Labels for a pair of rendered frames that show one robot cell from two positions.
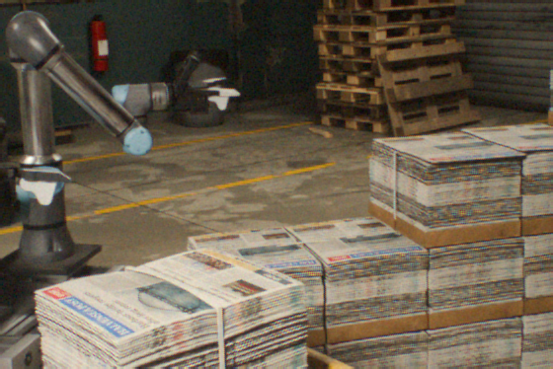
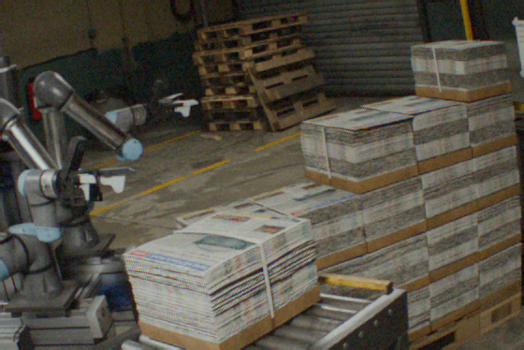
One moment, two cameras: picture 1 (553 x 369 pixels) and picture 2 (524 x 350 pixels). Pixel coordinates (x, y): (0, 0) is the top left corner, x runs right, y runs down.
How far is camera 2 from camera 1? 0.41 m
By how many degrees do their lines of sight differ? 7
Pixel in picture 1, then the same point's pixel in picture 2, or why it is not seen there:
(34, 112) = (56, 142)
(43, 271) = (85, 255)
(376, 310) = (330, 245)
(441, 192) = (364, 151)
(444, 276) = (373, 212)
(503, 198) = (403, 150)
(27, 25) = (50, 80)
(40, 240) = (78, 234)
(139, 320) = (210, 258)
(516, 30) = (349, 36)
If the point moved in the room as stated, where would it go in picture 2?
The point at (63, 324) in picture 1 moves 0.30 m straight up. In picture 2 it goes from (152, 271) to (126, 145)
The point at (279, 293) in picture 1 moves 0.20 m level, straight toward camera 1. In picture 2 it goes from (296, 228) to (315, 253)
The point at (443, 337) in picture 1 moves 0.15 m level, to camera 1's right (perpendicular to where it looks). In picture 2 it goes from (378, 256) to (414, 248)
